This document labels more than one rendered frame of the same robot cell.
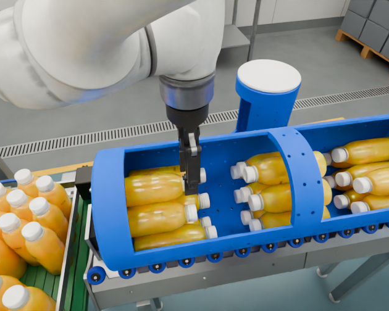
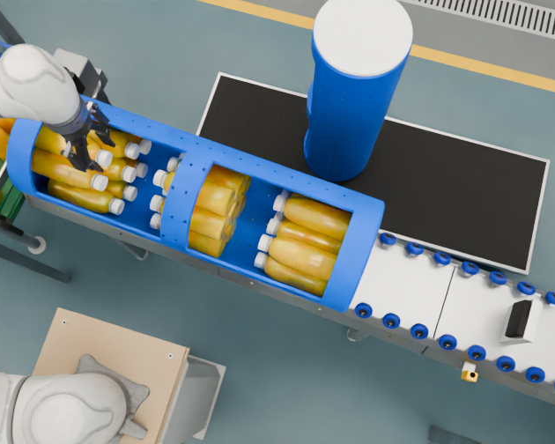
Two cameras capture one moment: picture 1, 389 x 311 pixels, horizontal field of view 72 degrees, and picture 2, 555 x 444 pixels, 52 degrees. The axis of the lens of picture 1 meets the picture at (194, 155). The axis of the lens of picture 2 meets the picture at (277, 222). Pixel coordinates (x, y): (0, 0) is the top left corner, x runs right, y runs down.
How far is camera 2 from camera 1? 102 cm
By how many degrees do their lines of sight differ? 32
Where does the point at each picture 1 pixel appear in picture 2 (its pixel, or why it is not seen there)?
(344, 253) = (260, 288)
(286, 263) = (199, 263)
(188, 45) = (25, 115)
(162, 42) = (3, 112)
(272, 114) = (337, 92)
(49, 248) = not seen: outside the picture
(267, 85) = (338, 53)
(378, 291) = (412, 360)
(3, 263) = not seen: outside the picture
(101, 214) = (11, 156)
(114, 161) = not seen: hidden behind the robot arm
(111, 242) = (16, 178)
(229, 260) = not seen: hidden behind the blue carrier
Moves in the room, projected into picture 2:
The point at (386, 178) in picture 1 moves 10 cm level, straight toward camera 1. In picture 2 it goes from (280, 250) to (238, 257)
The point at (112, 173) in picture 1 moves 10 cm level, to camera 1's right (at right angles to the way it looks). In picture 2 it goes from (29, 127) to (63, 147)
